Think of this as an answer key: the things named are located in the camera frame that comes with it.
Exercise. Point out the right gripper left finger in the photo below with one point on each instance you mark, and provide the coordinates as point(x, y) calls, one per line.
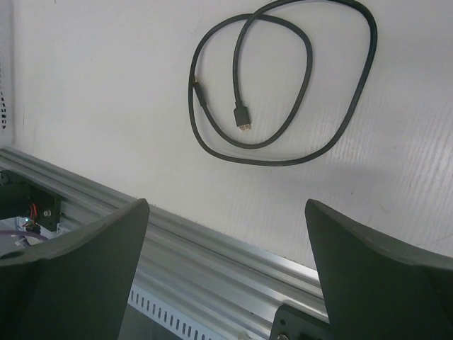
point(74, 286)

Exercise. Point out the white slotted cable duct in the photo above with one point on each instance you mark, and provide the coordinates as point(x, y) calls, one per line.
point(169, 317)

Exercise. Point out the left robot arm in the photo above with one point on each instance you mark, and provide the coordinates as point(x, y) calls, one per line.
point(22, 197)

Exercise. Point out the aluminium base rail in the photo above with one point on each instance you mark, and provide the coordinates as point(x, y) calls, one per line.
point(227, 285)

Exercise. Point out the left white plastic basket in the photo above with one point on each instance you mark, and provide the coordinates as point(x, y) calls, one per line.
point(7, 116)

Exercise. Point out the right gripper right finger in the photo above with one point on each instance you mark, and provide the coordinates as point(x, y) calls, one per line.
point(375, 286)

